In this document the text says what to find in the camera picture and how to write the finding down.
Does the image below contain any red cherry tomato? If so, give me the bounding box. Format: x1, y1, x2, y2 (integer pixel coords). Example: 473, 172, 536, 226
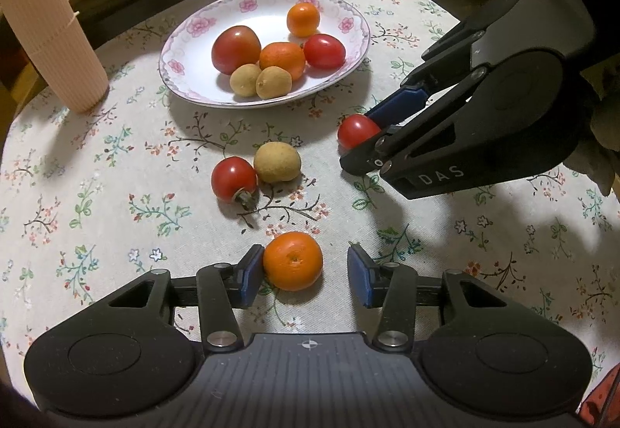
337, 114, 382, 150
303, 34, 346, 69

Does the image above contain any tan longan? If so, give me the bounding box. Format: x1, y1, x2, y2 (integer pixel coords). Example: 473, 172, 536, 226
229, 63, 264, 96
253, 142, 301, 183
256, 66, 293, 100

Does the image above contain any large red tomato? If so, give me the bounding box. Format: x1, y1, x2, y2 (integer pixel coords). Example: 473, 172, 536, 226
211, 25, 262, 76

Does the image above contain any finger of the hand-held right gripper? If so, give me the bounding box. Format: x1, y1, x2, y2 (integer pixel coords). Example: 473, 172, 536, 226
367, 0, 527, 125
340, 65, 491, 200

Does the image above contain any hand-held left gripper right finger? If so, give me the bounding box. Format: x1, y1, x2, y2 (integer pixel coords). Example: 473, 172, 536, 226
347, 241, 509, 354

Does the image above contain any small orange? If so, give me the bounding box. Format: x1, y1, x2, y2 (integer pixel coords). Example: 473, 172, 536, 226
287, 2, 321, 38

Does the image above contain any white plate with pink flowers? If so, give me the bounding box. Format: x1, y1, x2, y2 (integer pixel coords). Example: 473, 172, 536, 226
159, 0, 372, 108

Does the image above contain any large orange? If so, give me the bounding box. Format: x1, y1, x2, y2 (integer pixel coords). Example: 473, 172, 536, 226
262, 231, 324, 291

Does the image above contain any wooden furniture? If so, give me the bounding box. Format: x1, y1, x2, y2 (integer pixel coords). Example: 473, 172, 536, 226
0, 7, 27, 124

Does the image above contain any red dotted fabric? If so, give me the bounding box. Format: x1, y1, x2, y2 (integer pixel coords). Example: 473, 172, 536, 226
579, 370, 620, 420

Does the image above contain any orange with stem dot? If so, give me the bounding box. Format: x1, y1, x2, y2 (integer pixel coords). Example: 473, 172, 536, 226
259, 42, 307, 81

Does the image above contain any pink ribbed cylinder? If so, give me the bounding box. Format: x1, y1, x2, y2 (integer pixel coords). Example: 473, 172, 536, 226
0, 0, 109, 114

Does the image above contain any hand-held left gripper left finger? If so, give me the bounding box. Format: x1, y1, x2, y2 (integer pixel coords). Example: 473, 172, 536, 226
107, 243, 265, 354

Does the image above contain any red tomato with stem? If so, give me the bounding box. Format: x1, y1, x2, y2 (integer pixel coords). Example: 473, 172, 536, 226
211, 156, 259, 210

